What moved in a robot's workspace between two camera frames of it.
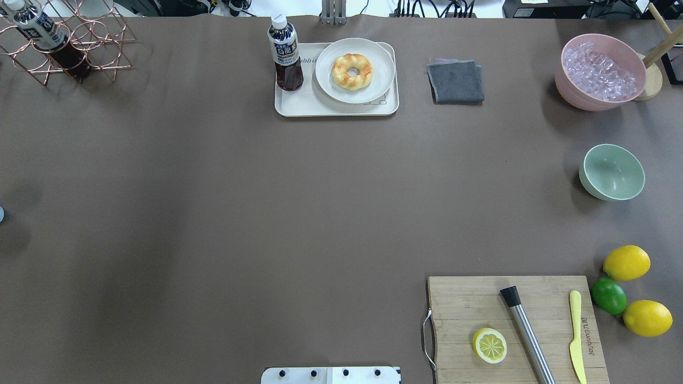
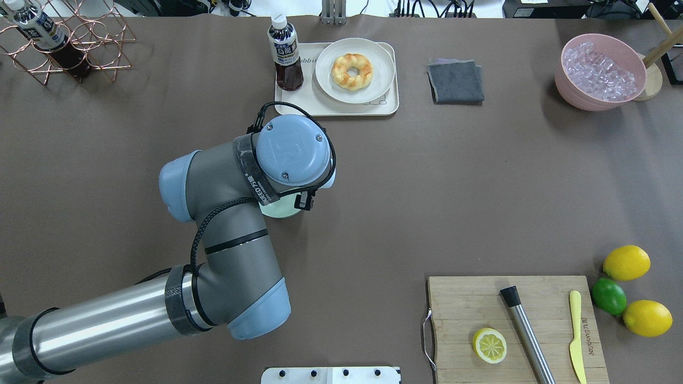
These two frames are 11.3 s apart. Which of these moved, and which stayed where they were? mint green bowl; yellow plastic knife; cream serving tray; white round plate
Moved: mint green bowl
Stayed: white round plate; yellow plastic knife; cream serving tray
